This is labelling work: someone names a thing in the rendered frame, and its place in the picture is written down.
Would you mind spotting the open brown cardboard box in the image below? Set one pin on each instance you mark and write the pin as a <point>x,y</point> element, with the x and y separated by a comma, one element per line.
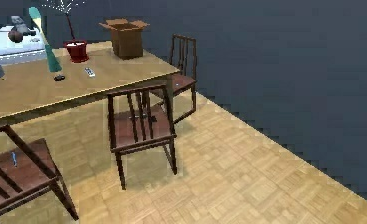
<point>127,39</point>

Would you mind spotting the dark brown wooden chair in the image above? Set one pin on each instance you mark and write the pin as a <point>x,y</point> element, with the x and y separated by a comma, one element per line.
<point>137,128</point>
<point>22,170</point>
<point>182,81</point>

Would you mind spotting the white remote control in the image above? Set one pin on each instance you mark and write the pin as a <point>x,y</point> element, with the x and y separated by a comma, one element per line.
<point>89,72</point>

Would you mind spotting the red pot house plant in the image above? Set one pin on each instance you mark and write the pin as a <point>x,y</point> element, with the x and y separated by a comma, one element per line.
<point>76,50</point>

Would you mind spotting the small black object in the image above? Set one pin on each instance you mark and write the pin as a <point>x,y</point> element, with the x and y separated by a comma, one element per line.
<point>59,78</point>

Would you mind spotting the light wooden dining table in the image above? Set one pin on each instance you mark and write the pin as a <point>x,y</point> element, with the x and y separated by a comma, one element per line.
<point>31,88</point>

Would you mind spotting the grey brown plush toy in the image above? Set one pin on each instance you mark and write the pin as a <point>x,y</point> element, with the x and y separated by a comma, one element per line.
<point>18,30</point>

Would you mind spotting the white bed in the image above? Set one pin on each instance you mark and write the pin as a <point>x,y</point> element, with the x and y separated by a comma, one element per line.
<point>11,46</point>

